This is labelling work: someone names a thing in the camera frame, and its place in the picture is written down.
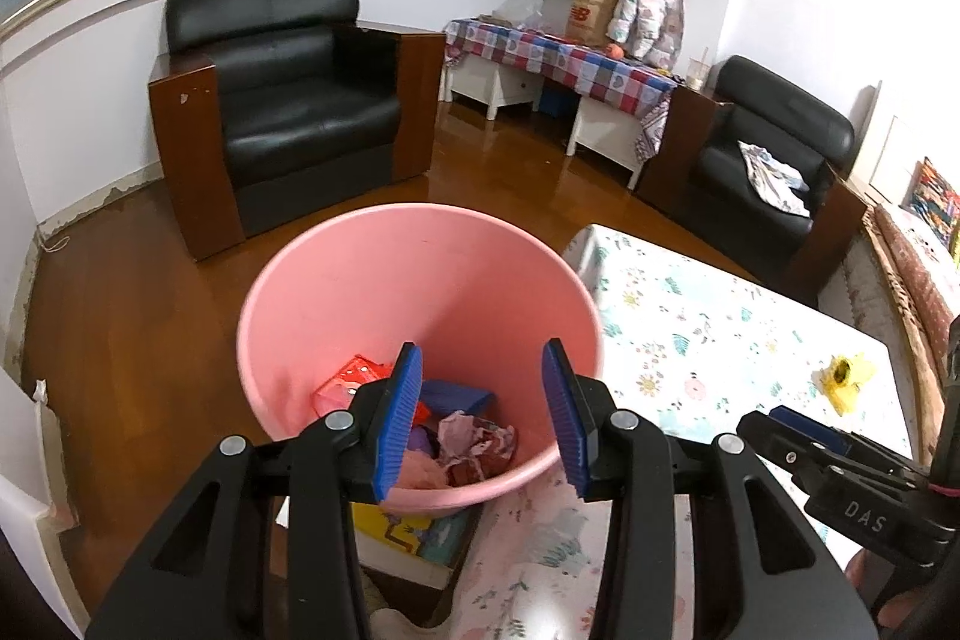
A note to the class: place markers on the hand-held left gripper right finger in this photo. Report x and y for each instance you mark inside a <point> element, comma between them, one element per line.
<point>562,415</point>

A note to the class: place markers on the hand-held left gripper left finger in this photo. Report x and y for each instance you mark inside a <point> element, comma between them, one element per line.
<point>397,415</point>

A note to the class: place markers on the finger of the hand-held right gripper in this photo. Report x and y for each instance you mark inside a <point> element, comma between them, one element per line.
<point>787,449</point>
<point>791,415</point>

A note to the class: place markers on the purple wrapper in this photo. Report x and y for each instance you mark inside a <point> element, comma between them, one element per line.
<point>421,443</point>

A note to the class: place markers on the red plastic packaging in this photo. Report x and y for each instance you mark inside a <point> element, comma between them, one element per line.
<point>349,379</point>

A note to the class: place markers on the blue block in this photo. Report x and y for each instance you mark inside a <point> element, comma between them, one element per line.
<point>457,396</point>

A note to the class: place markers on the yellow plastic bag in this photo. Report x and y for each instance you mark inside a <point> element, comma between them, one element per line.
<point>859,374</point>

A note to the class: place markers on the pink patterned packet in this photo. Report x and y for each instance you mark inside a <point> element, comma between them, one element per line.
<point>472,441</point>

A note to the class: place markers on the pink plastic bin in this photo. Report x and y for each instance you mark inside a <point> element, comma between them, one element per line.
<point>420,280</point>

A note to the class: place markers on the floral tablecloth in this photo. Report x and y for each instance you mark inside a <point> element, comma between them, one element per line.
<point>712,325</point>

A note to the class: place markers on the colourful cardboard box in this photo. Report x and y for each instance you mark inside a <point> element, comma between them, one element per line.
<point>405,535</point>

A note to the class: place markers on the bed with white quilted side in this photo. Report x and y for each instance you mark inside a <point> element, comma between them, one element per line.
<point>847,280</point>

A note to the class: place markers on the brown plush blanket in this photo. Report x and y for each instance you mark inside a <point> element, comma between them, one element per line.
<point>889,281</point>

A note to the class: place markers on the white patterned cloth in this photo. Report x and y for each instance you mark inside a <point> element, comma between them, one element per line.
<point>772,179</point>

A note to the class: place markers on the black leather armchair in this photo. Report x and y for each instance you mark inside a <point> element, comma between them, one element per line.
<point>750,168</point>
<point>300,123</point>

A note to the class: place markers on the colourful patterned cushion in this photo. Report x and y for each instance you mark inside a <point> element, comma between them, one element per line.
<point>937,197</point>

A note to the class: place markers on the white headboard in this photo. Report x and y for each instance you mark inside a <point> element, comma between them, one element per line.
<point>889,153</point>

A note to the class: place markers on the white cabinet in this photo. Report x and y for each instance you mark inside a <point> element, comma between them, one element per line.
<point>495,85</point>
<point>607,134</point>

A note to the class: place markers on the blue storage box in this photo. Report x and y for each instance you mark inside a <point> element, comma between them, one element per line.
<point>556,100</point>

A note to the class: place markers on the plastic cup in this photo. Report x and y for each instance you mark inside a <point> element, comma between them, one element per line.
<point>699,74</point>

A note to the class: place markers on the checkered tablecloth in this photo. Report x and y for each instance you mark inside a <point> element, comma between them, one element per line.
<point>570,59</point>

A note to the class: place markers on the orange fruit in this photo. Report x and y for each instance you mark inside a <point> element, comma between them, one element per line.
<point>616,51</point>

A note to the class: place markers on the brown paper bag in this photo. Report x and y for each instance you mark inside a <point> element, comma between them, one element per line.
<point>591,14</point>

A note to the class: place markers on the clear plastic bag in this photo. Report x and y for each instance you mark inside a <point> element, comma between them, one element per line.
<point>521,4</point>

